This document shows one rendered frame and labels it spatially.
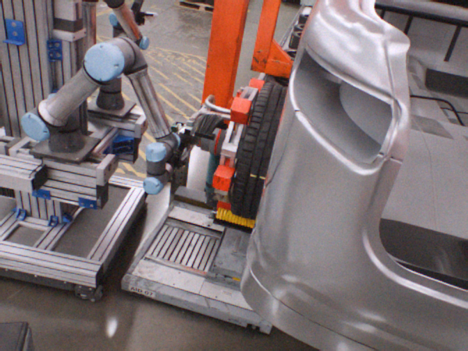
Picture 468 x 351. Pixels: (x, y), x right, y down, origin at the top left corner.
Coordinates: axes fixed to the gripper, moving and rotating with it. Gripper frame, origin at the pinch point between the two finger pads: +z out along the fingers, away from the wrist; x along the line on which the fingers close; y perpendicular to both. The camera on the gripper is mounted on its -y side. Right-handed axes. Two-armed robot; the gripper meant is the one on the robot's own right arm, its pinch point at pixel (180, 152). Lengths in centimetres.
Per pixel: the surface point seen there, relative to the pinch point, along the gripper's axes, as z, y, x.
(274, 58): 260, -14, -13
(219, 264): -1, -61, -28
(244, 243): 12, -53, -38
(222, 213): 3.0, -30.1, -24.1
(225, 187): -19.0, 0.5, -26.5
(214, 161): 24.6, -14.3, -11.9
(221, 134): 13.1, 7.7, -15.0
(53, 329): -50, -83, 38
